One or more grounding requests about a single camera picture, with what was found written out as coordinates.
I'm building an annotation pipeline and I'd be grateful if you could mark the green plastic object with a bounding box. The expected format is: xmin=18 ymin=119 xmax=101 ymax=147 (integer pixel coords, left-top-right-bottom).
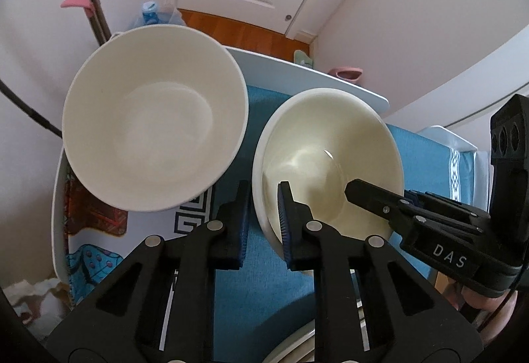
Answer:
xmin=293 ymin=50 xmax=315 ymax=68

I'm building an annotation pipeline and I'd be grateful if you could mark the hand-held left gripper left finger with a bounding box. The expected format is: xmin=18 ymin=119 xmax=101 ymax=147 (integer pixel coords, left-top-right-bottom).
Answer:
xmin=43 ymin=180 xmax=253 ymax=363

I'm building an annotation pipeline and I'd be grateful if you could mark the person's right hand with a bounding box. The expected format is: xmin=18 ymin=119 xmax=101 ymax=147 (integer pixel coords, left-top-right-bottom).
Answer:
xmin=448 ymin=282 xmax=518 ymax=344

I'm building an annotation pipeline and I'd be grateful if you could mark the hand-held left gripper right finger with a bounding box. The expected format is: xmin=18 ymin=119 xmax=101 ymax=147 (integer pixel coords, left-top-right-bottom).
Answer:
xmin=277 ymin=181 xmax=484 ymax=363

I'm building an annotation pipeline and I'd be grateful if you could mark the blue capped bottle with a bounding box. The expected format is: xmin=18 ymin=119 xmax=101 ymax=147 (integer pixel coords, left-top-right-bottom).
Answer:
xmin=142 ymin=1 xmax=160 ymax=25

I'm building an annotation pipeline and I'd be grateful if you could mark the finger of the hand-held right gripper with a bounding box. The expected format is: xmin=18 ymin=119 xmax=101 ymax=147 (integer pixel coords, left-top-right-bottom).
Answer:
xmin=403 ymin=188 xmax=492 ymax=226
xmin=344 ymin=179 xmax=490 ymax=240

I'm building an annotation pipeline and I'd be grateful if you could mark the white plastic basket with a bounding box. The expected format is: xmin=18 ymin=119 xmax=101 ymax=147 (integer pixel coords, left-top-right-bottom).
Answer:
xmin=417 ymin=125 xmax=494 ymax=198

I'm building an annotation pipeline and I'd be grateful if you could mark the white wardrobe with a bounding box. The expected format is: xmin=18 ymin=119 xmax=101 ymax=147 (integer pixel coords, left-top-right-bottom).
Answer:
xmin=308 ymin=0 xmax=529 ymax=132

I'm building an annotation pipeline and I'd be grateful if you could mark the cream round bowl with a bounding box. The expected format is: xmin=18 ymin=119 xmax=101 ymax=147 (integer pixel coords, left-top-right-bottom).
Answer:
xmin=252 ymin=88 xmax=405 ymax=277

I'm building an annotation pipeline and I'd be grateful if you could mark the teal patterned tablecloth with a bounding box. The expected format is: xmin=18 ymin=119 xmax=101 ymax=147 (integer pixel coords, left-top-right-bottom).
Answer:
xmin=62 ymin=84 xmax=480 ymax=363

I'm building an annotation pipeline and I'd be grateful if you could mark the pink plastic dish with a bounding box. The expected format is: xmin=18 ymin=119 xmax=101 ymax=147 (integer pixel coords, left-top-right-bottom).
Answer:
xmin=328 ymin=66 xmax=364 ymax=83

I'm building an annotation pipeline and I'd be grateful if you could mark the black clothes rack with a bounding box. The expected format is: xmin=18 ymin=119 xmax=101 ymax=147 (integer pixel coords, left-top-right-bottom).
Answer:
xmin=0 ymin=80 xmax=63 ymax=139

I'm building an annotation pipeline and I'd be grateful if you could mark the white round bowl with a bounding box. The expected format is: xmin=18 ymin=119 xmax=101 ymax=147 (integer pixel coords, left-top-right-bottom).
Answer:
xmin=61 ymin=24 xmax=249 ymax=212

